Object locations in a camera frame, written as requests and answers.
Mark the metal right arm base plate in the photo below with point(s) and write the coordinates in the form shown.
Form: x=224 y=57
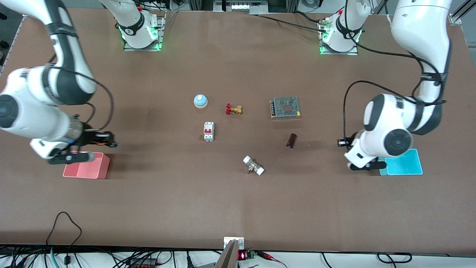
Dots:
x=160 y=33

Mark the aluminium extrusion profile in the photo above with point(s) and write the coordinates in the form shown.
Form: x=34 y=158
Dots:
x=459 y=16

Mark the metal mesh power supply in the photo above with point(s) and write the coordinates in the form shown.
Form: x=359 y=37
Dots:
x=285 y=107

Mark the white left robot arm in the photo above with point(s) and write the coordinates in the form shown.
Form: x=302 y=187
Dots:
x=416 y=26

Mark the blue bell yellow knob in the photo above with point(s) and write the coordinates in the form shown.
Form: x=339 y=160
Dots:
x=200 y=101

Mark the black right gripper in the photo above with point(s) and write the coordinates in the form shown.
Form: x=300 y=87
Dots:
x=90 y=138

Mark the cyan plastic bin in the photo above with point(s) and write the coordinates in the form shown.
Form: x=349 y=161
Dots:
x=407 y=165

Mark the pink plastic bin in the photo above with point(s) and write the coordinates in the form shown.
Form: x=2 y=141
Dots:
x=87 y=171

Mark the white metal bracket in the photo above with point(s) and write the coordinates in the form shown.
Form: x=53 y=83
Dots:
x=228 y=241

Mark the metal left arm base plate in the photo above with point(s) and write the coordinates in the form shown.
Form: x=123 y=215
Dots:
x=338 y=53

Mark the white red circuit breaker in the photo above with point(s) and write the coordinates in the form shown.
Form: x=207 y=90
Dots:
x=209 y=131

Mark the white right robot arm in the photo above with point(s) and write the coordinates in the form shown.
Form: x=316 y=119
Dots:
x=37 y=111

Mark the metal fitting white ends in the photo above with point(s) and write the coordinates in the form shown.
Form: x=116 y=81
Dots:
x=253 y=165

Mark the dark brown cylindrical capacitor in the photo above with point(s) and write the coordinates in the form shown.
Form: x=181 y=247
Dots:
x=291 y=140

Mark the grey metal bar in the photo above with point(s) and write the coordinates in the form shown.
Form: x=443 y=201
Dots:
x=228 y=258

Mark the red digit display module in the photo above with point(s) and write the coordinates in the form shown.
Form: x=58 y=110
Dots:
x=245 y=255

